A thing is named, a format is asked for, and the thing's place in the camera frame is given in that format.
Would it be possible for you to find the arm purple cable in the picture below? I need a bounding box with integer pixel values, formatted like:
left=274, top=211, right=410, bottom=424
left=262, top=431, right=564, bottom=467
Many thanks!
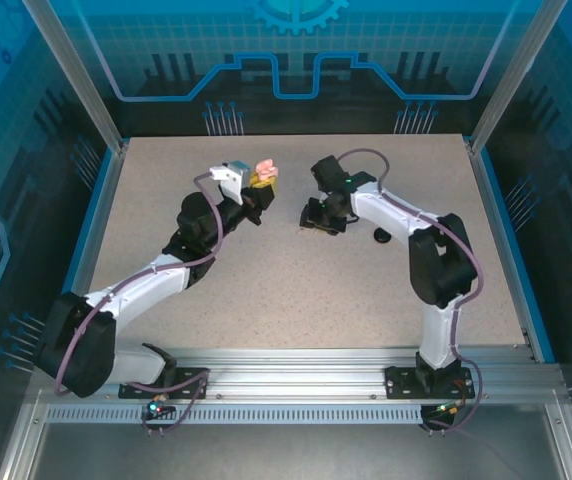
left=54, top=172, right=225, bottom=437
left=336, top=148, right=485, bottom=436

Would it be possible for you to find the grey metal sheet panel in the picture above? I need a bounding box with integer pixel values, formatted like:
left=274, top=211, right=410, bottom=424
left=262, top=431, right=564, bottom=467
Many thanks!
left=0, top=422, right=572, bottom=480

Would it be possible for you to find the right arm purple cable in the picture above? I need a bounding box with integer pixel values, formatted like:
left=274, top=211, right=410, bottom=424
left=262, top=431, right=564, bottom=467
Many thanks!
left=336, top=148, right=485, bottom=436

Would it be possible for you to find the small LED circuit board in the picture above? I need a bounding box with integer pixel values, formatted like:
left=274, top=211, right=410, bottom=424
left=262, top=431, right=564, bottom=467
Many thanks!
left=428, top=399, right=467, bottom=421
left=140, top=394, right=177, bottom=421

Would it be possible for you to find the aluminium front rail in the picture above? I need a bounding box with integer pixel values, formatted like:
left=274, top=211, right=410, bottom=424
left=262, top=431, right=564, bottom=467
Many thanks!
left=30, top=347, right=567, bottom=406

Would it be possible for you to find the aluminium frame post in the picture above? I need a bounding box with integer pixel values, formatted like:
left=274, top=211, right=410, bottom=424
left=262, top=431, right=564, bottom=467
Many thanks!
left=465, top=0, right=571, bottom=157
left=19, top=0, right=131, bottom=156

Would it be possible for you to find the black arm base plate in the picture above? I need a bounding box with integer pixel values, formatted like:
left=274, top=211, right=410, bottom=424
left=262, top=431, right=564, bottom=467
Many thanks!
left=384, top=364, right=485, bottom=401
left=118, top=367, right=212, bottom=401

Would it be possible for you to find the aluminium side rail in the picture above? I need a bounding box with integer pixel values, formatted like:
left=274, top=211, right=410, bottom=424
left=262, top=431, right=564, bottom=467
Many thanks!
left=467, top=147, right=555, bottom=364
left=40, top=142, right=130, bottom=364

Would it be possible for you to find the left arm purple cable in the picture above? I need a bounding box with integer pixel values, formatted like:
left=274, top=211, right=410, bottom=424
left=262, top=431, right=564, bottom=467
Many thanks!
left=54, top=172, right=225, bottom=437

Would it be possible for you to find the slotted metal cable duct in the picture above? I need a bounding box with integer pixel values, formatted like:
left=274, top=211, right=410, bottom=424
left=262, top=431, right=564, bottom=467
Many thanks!
left=44, top=405, right=427, bottom=426

